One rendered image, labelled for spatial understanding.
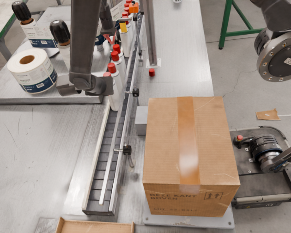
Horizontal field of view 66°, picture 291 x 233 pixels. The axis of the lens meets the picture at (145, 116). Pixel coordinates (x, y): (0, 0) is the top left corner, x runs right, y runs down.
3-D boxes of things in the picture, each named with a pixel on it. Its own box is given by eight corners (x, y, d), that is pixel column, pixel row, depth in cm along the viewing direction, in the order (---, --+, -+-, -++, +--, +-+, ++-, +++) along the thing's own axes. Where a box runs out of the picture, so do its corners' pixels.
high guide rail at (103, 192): (135, 27, 139) (135, 25, 138) (137, 27, 139) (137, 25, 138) (99, 205, 71) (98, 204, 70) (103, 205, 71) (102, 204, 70)
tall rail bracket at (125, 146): (118, 162, 94) (110, 140, 81) (136, 162, 93) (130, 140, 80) (118, 169, 92) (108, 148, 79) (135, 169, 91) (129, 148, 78)
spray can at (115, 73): (115, 94, 113) (106, 61, 97) (125, 94, 112) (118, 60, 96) (114, 102, 110) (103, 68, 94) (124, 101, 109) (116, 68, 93)
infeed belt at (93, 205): (136, 3, 184) (135, -2, 181) (146, 3, 183) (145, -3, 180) (87, 214, 81) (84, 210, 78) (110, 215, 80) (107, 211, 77)
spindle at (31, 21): (36, 43, 150) (13, -1, 128) (49, 42, 149) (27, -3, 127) (31, 51, 144) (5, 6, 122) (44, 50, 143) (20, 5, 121)
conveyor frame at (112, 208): (135, 5, 185) (134, -1, 182) (148, 4, 184) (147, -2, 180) (85, 215, 82) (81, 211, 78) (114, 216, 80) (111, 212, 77)
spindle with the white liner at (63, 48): (72, 67, 131) (50, 17, 108) (87, 66, 130) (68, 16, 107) (67, 77, 126) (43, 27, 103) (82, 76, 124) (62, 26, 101)
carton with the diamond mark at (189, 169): (154, 141, 96) (148, 97, 76) (211, 141, 93) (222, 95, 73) (150, 215, 77) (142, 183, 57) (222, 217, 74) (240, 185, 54)
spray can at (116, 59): (118, 83, 118) (109, 49, 102) (128, 82, 117) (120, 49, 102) (117, 90, 115) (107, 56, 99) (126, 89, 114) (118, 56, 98)
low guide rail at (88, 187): (125, 36, 144) (124, 33, 142) (127, 36, 144) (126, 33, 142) (82, 209, 76) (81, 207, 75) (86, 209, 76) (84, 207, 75)
